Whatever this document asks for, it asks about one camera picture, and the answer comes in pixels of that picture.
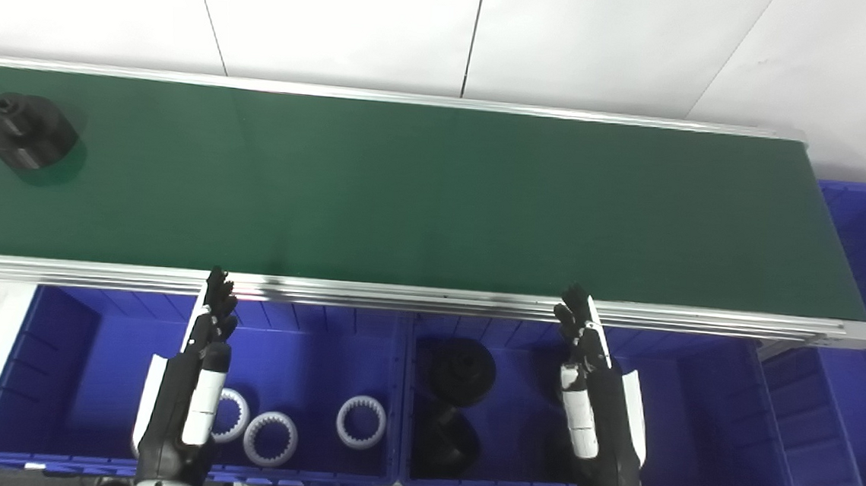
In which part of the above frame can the blue bin with black parts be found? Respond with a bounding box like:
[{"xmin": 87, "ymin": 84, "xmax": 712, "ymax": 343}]
[{"xmin": 397, "ymin": 312, "xmax": 813, "ymax": 486}]

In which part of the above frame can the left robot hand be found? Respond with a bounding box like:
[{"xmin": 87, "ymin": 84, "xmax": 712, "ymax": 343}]
[{"xmin": 128, "ymin": 261, "xmax": 243, "ymax": 486}]

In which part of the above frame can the white ring gear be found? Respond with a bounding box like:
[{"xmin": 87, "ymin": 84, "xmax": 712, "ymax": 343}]
[
  {"xmin": 241, "ymin": 409, "xmax": 301, "ymax": 470},
  {"xmin": 208, "ymin": 387, "xmax": 252, "ymax": 446},
  {"xmin": 333, "ymin": 392, "xmax": 389, "ymax": 453}
]

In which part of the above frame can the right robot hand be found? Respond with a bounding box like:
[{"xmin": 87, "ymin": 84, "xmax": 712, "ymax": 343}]
[{"xmin": 541, "ymin": 282, "xmax": 659, "ymax": 486}]

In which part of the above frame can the green conveyor belt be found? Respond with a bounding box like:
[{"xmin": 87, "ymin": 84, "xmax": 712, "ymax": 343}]
[
  {"xmin": 0, "ymin": 64, "xmax": 866, "ymax": 322},
  {"xmin": 0, "ymin": 54, "xmax": 866, "ymax": 353}
]

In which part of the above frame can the black flanged hub part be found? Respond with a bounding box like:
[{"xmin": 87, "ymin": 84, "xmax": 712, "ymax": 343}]
[
  {"xmin": 0, "ymin": 91, "xmax": 84, "ymax": 176},
  {"xmin": 412, "ymin": 402, "xmax": 486, "ymax": 483},
  {"xmin": 425, "ymin": 335, "xmax": 500, "ymax": 411}
]

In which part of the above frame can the blue bin with white gears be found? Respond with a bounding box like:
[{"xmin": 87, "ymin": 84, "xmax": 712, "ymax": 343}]
[{"xmin": 0, "ymin": 281, "xmax": 411, "ymax": 486}]

